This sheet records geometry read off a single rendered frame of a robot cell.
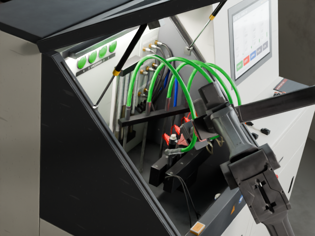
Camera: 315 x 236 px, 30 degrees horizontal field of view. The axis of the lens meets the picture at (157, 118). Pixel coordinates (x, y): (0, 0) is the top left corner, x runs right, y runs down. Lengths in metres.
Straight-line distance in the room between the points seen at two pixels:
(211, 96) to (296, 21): 2.90
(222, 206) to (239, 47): 0.76
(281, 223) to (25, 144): 1.11
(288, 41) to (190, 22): 2.24
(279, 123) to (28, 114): 1.13
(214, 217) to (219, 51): 0.69
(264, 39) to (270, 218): 1.70
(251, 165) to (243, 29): 1.45
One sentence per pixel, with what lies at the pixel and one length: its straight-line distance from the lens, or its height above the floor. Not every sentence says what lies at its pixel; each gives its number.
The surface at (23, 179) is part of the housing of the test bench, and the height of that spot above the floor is 0.93.
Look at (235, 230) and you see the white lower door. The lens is 2.40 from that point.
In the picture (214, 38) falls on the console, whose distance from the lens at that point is 2.32.
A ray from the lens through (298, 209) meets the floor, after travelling 3.79.
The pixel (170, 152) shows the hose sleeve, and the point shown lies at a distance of 2.00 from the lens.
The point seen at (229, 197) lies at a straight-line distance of 2.14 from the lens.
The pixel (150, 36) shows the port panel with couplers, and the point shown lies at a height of 1.34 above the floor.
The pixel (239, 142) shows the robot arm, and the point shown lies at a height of 1.57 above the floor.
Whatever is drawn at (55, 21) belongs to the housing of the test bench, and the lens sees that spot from 1.95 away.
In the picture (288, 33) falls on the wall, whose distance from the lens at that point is 4.51.
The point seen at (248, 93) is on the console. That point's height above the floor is 1.03.
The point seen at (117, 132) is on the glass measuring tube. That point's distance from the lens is 2.29.
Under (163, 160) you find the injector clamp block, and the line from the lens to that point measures 2.21.
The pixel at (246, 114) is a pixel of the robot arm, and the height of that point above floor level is 1.33.
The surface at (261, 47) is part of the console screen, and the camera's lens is 2.77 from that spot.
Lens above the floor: 2.23
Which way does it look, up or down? 30 degrees down
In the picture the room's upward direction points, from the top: 7 degrees clockwise
